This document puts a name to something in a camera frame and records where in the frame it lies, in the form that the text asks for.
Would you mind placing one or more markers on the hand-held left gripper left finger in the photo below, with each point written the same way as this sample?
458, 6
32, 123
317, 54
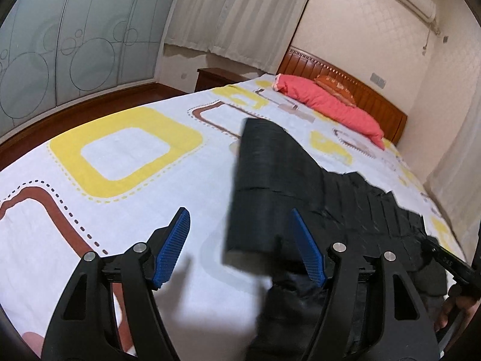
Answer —
173, 249

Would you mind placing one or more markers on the frosted glass wardrobe doors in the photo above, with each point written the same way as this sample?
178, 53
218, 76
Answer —
75, 26

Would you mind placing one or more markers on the white window curtain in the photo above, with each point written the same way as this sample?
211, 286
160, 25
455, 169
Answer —
240, 15

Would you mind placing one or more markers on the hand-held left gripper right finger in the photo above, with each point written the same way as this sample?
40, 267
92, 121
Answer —
309, 249

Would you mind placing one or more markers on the bed with printed sheet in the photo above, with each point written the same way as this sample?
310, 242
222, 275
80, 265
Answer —
124, 203

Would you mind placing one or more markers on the black puffer jacket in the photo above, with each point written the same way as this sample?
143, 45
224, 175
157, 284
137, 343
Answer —
263, 176

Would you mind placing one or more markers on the person's right hand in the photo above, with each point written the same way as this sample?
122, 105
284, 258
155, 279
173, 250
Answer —
466, 306

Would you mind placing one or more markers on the grey wall switch plate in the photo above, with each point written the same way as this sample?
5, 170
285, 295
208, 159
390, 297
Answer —
377, 80

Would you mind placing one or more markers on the wooden nightstand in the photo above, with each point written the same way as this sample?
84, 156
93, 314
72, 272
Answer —
212, 79

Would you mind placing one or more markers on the orange patterned pillow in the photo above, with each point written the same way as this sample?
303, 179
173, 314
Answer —
334, 84

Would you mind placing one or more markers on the wooden headboard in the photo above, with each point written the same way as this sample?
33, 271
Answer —
375, 101

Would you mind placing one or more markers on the pink quilt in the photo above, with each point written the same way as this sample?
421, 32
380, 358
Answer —
330, 106

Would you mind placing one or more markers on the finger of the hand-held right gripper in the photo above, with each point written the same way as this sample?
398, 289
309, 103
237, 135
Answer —
451, 262

